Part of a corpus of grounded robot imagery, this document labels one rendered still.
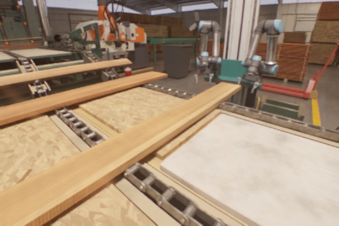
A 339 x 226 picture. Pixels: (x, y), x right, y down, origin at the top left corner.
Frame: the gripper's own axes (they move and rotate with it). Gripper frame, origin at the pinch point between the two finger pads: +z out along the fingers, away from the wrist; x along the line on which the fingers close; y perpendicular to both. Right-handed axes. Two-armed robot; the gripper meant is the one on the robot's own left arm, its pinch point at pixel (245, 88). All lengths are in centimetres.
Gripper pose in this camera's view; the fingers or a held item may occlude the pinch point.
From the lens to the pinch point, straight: 164.3
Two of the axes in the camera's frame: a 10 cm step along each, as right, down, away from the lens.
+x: 7.7, 3.5, -5.4
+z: -3.5, 9.3, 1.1
